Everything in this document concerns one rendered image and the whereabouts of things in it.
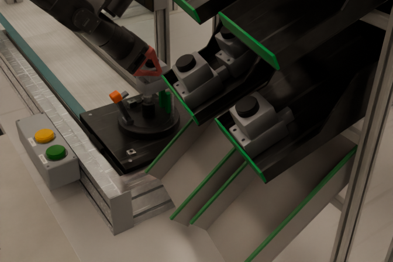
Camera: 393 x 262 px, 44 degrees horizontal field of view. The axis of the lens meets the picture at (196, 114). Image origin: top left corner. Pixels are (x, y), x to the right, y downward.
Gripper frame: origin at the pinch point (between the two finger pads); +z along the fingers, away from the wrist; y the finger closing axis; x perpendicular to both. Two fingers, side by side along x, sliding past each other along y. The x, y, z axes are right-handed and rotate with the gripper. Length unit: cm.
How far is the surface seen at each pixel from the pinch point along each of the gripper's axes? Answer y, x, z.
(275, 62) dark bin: -48, -10, -27
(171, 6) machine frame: 77, -21, 53
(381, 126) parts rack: -53, -13, -10
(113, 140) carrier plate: -2.6, 17.6, 1.6
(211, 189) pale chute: -34.1, 8.9, -3.0
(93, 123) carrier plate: 5.7, 18.4, 0.9
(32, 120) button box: 15.9, 27.0, -5.7
